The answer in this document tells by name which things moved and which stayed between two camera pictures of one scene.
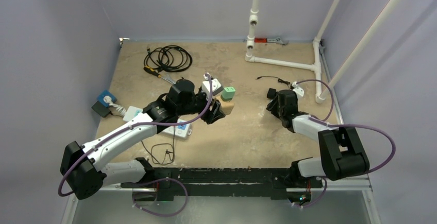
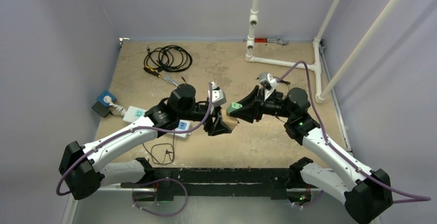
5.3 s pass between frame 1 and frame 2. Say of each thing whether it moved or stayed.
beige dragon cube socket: moved
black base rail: stayed
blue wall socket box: stayed
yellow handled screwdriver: stayed
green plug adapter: moved
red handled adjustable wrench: stayed
